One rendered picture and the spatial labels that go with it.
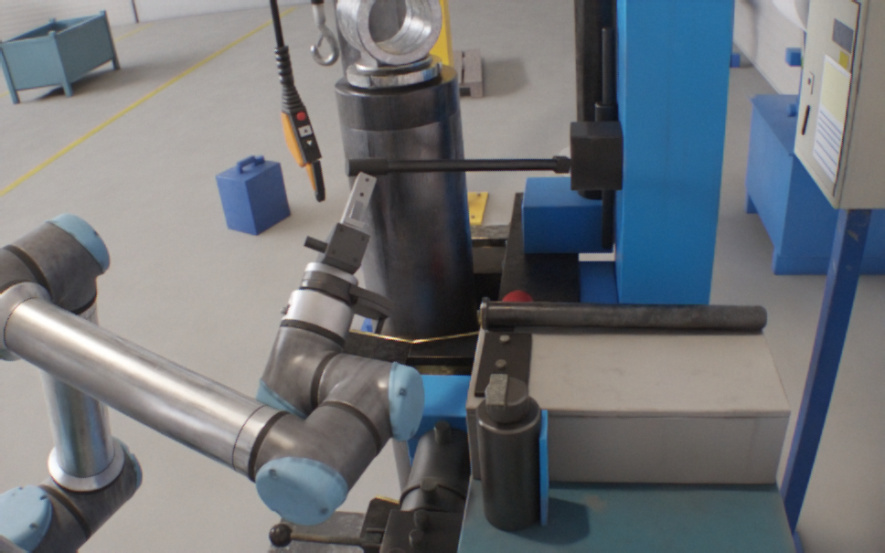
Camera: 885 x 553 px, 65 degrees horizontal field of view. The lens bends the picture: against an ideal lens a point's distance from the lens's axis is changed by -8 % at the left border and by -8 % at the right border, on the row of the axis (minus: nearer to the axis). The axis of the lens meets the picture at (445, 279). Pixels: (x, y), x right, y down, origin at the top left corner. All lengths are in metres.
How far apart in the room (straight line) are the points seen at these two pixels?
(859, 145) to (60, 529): 1.66
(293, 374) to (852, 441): 2.20
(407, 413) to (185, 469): 1.99
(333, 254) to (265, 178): 3.36
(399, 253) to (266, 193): 3.05
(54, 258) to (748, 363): 0.99
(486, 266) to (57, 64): 7.80
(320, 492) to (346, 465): 0.05
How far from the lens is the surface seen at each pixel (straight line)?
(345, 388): 0.89
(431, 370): 1.38
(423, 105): 1.23
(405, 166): 1.10
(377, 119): 1.23
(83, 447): 1.50
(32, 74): 9.31
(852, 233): 1.70
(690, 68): 1.18
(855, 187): 1.53
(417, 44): 1.27
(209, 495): 2.69
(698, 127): 1.21
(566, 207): 1.45
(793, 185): 3.45
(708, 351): 1.05
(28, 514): 1.56
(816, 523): 2.51
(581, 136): 1.21
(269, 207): 4.37
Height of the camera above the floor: 1.80
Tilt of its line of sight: 30 degrees down
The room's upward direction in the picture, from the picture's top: 6 degrees counter-clockwise
